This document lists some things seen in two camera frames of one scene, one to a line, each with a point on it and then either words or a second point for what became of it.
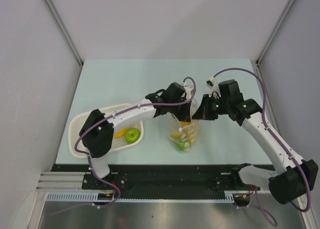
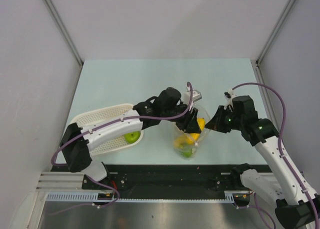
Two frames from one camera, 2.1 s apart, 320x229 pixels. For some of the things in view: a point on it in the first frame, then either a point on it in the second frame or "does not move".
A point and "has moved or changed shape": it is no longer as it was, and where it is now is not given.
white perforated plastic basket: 76,125 does not move
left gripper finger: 185,115 -> 194,126
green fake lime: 180,146 -> 187,154
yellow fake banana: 176,135 -> 186,138
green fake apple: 132,135 does not move
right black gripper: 203,112 -> 215,123
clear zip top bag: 184,134 has moved or changed shape
